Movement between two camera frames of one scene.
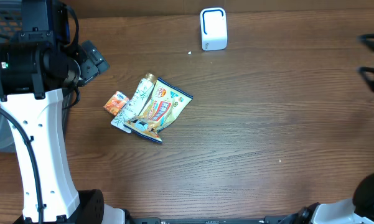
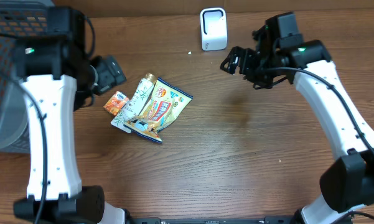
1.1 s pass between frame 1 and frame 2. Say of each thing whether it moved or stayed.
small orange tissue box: stayed
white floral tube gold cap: stayed
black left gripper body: moved
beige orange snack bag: stayed
